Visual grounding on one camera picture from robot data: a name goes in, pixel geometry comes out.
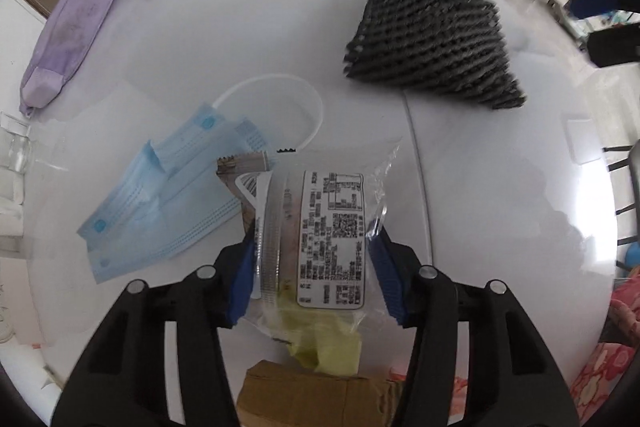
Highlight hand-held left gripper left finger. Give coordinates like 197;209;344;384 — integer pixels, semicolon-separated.
50;234;258;427

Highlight purple pencil bag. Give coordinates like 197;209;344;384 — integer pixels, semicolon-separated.
19;0;124;116

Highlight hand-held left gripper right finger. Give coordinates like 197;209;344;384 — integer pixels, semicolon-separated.
367;224;583;427

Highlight blue face mask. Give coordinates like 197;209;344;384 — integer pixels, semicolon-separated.
76;74;324;285

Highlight blue ball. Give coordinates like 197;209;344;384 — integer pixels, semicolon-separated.
617;241;640;278

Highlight black foam net sleeve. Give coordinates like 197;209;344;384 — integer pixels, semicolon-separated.
342;0;527;110

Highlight yellow crumpled paper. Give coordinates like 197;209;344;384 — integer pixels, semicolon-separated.
277;294;363;376

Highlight pink floral clothing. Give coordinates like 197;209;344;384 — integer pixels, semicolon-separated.
570;267;640;426

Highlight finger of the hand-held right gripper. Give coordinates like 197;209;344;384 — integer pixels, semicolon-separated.
567;0;640;20
587;24;640;68

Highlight brown cardboard piece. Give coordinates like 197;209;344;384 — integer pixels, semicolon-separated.
236;359;401;427

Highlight clear labelled plastic packet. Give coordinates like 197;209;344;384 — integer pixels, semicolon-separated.
235;137;403;348

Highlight black chair legs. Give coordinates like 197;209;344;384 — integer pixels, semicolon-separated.
602;142;640;219

